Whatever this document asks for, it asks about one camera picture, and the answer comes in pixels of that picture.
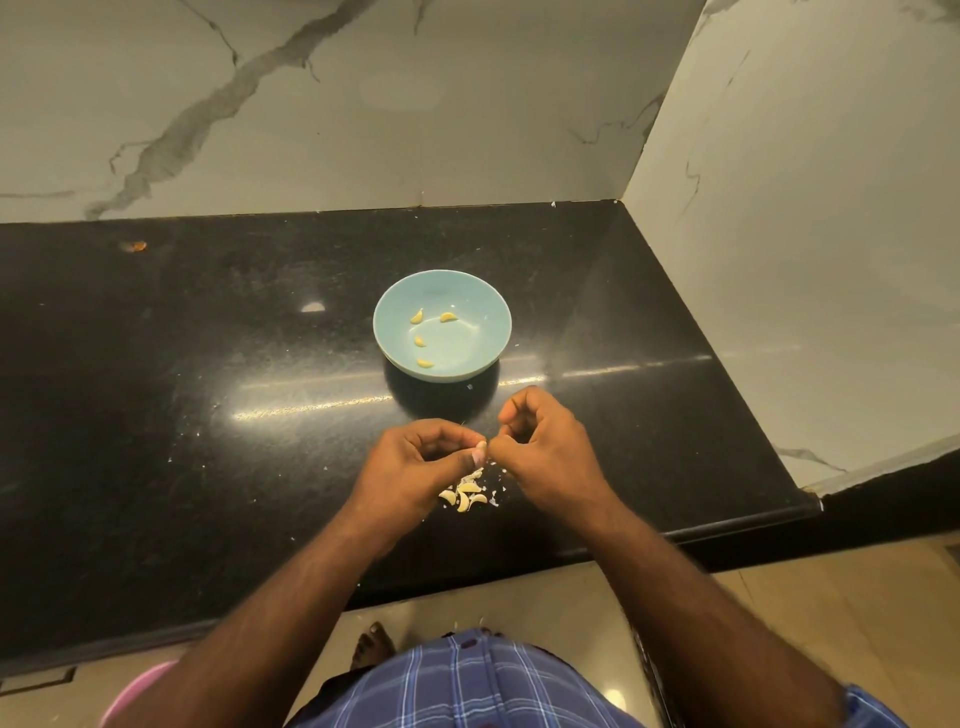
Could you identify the pile of garlic skins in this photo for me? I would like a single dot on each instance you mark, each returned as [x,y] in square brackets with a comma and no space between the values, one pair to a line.
[467,491]

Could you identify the black cabinet trim strip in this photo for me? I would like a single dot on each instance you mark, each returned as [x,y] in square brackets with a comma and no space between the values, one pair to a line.
[653,690]

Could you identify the person's left foot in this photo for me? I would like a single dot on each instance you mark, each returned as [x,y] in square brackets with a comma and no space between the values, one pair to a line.
[372,647]

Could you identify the person's right hand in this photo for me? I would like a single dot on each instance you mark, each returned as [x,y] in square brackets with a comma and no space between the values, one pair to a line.
[552,458]

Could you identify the blue plaid shirt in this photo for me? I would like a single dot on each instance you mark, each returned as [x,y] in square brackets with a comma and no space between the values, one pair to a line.
[477,698]

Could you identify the person's left forearm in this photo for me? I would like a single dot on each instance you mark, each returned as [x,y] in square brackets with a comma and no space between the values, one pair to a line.
[255,653]

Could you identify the pink plastic bucket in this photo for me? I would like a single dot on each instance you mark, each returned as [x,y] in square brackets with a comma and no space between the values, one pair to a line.
[135,693]

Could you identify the person's right forearm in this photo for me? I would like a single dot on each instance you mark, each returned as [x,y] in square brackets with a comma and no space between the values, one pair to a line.
[713,630]

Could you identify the light blue bowl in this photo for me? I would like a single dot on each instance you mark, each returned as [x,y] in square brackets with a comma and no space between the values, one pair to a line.
[443,326]

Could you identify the person's left hand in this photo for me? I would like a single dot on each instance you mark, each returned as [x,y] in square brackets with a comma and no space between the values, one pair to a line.
[398,483]

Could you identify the small orange scrap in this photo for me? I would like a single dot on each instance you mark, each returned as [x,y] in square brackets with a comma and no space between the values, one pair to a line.
[135,246]

